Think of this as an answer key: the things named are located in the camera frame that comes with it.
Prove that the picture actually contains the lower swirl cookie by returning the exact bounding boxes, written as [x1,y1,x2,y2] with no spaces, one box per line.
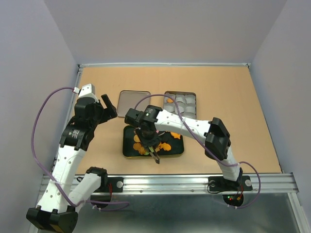
[138,147,149,155]

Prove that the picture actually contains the grey tin lid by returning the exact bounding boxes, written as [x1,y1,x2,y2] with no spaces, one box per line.
[117,90,151,118]

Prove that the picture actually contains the black serving tray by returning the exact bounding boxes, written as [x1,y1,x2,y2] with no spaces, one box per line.
[122,126,184,158]

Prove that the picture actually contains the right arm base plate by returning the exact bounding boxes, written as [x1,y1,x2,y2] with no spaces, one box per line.
[208,176,253,192]

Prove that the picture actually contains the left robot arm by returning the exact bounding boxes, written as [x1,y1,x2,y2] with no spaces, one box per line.
[26,94,117,233]

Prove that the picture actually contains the aluminium rail frame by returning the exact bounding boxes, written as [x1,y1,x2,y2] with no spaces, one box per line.
[28,63,304,233]

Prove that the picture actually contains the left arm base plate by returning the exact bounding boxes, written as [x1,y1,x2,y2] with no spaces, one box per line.
[94,177,124,193]

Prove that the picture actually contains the fish shaped cookie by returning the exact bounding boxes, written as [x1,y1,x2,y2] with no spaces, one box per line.
[170,132,182,140]

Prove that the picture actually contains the metal tongs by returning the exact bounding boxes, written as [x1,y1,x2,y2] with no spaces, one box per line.
[148,147,160,164]

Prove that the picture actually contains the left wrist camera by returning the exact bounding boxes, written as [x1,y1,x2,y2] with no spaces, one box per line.
[73,83,95,98]

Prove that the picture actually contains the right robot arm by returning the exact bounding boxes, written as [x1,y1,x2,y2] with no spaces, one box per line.
[133,105,242,189]

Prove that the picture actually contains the gold cookie tin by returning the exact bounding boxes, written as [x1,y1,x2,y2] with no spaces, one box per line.
[163,91,197,119]

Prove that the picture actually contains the dotted round biscuit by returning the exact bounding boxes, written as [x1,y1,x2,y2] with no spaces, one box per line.
[133,135,140,143]

